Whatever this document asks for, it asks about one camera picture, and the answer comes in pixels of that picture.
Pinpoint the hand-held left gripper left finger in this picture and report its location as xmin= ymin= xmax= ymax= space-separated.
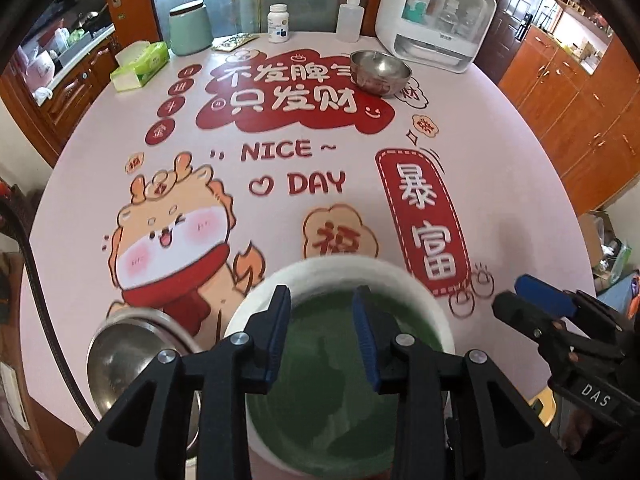
xmin=57 ymin=284 xmax=292 ymax=480

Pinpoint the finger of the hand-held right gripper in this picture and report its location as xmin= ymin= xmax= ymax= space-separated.
xmin=514 ymin=274 xmax=576 ymax=313
xmin=491 ymin=292 xmax=556 ymax=346

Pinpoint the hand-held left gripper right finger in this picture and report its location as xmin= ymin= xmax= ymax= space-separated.
xmin=351 ymin=285 xmax=581 ymax=480

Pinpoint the green plate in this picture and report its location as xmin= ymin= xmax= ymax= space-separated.
xmin=245 ymin=287 xmax=446 ymax=466

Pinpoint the white plate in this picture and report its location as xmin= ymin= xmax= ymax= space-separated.
xmin=222 ymin=255 xmax=457 ymax=480

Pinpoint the large flat-rimmed steel bowl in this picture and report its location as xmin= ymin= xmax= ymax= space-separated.
xmin=86 ymin=307 xmax=203 ymax=453

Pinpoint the person's right hand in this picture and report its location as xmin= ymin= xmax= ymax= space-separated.
xmin=560 ymin=402 xmax=608 ymax=461

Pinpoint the yellow chair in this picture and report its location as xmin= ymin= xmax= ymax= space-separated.
xmin=529 ymin=392 xmax=557 ymax=426

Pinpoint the cardboard box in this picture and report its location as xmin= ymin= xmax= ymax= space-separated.
xmin=580 ymin=210 xmax=628 ymax=281

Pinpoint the wooden sideboard cabinet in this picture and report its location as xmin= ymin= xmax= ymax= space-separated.
xmin=500 ymin=25 xmax=640 ymax=217

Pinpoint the small steel bowl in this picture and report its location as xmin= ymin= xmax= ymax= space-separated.
xmin=349 ymin=50 xmax=413 ymax=99

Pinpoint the wooden display shelf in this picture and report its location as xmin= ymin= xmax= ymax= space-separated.
xmin=537 ymin=0 xmax=618 ymax=77

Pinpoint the white power strip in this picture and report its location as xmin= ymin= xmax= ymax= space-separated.
xmin=0 ymin=362 xmax=28 ymax=431

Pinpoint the dark wooden entry door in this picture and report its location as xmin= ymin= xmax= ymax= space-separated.
xmin=480 ymin=0 xmax=557 ymax=55

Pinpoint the white countertop sterilizer cabinet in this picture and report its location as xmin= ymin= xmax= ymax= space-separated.
xmin=375 ymin=0 xmax=497 ymax=74

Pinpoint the silver blister pack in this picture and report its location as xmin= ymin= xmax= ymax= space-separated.
xmin=212 ymin=34 xmax=258 ymax=52

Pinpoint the green tissue box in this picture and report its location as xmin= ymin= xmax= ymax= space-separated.
xmin=110 ymin=41 xmax=170 ymax=92

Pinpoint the white pill bottle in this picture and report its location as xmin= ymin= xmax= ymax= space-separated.
xmin=267 ymin=3 xmax=291 ymax=44

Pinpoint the wooden kitchen base cabinet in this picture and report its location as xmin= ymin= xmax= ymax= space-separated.
xmin=10 ymin=35 xmax=121 ymax=168

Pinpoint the clear squeeze bottle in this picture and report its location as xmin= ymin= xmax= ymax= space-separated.
xmin=335 ymin=0 xmax=363 ymax=44

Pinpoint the mint green canister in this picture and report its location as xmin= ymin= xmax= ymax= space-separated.
xmin=168 ymin=1 xmax=214 ymax=56

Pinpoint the pink plastic bag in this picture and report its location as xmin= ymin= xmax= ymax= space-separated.
xmin=25 ymin=52 xmax=56 ymax=88

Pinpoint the black wok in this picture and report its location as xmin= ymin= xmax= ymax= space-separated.
xmin=72 ymin=7 xmax=108 ymax=28

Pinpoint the black cable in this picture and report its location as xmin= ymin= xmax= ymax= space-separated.
xmin=0 ymin=200 xmax=101 ymax=428

